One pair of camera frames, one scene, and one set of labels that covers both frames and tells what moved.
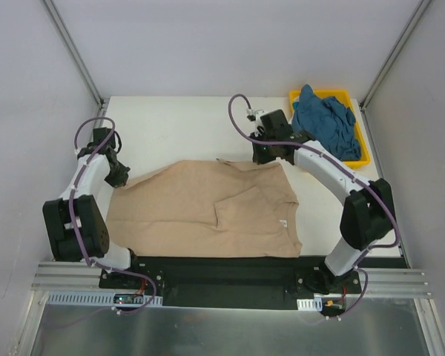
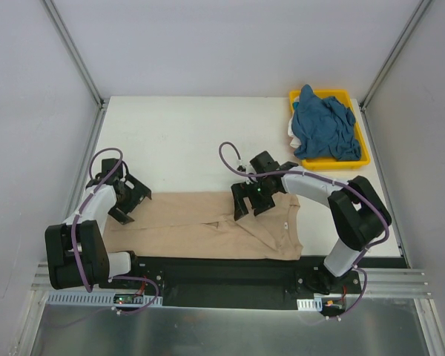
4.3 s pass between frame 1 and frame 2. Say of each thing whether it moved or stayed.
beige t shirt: moved
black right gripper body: moved
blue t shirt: stayed
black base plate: stayed
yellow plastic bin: stayed
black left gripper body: moved
